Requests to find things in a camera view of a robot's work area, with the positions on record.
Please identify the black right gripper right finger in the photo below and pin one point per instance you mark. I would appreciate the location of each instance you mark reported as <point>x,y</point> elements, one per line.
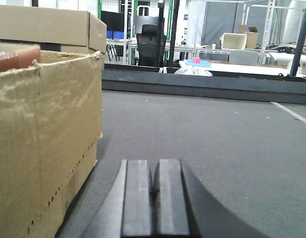
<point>186,209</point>

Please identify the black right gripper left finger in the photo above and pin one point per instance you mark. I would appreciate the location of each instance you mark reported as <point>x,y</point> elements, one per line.
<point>126,212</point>

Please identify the brown cardboard box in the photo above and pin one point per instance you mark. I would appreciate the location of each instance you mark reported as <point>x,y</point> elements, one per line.
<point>50,122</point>

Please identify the crumpled clear plastic bag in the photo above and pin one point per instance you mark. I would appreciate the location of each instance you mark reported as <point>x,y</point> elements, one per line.
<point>192,70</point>

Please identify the light blue tray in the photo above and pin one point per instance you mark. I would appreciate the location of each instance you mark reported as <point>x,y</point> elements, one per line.
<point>202,63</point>

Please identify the pink small box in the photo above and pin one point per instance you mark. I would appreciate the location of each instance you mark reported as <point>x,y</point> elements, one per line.
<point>196,60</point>

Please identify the grey chair back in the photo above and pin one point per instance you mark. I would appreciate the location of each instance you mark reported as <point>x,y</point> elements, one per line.
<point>243,57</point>

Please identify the black office chair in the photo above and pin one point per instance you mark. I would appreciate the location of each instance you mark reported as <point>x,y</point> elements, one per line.
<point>147,46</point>

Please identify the white plastic bin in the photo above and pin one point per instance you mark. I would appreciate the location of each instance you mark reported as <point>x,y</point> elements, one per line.
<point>233,41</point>

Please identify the upper background cardboard box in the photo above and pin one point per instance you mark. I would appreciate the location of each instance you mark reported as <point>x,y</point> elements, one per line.
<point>49,25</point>

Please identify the open cardboard box on table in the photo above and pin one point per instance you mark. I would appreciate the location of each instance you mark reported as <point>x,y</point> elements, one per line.
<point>251,35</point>

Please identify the black monitor screen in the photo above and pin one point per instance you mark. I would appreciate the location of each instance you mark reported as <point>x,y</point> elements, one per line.
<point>113,20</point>

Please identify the reddish brown packet in box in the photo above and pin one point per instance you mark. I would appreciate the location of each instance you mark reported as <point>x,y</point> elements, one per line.
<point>18,56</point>

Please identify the dark metal floor frame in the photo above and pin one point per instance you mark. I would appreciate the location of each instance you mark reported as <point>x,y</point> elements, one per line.
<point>280,88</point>

